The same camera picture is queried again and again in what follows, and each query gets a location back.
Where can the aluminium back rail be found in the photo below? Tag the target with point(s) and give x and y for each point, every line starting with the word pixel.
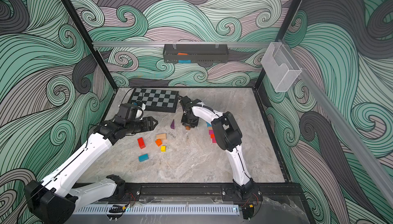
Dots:
pixel 161 44

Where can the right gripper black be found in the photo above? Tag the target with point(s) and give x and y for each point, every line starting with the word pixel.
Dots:
pixel 189 121

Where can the white slotted cable duct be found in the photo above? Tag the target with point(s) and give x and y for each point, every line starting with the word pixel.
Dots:
pixel 162 209

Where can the red rectangular block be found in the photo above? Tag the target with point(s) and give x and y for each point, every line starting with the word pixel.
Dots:
pixel 141 143

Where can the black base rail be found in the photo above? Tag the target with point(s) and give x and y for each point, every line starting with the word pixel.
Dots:
pixel 281 192

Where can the black wall tray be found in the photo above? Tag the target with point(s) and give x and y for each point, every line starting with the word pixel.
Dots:
pixel 196 53

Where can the clear plastic wall box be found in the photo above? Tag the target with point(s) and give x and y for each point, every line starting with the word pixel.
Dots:
pixel 280 66

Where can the orange cube block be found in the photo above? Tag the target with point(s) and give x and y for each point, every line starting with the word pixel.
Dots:
pixel 159 142

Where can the black grey chessboard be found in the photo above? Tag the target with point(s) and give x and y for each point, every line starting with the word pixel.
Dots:
pixel 157 100

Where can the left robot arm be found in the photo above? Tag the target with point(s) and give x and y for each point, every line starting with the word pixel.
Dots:
pixel 54 199

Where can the natural wood block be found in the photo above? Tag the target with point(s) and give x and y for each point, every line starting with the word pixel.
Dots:
pixel 161 136

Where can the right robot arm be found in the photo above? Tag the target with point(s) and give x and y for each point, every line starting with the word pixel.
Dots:
pixel 228 137

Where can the aluminium right rail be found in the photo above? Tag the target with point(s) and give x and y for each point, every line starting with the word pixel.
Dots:
pixel 314 79

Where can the teal small block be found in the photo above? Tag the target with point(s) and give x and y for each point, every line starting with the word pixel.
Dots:
pixel 143 158

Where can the aluminium rail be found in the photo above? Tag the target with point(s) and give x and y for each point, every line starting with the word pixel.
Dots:
pixel 161 44
pixel 314 79

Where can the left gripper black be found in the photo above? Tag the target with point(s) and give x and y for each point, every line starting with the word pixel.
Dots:
pixel 148 124

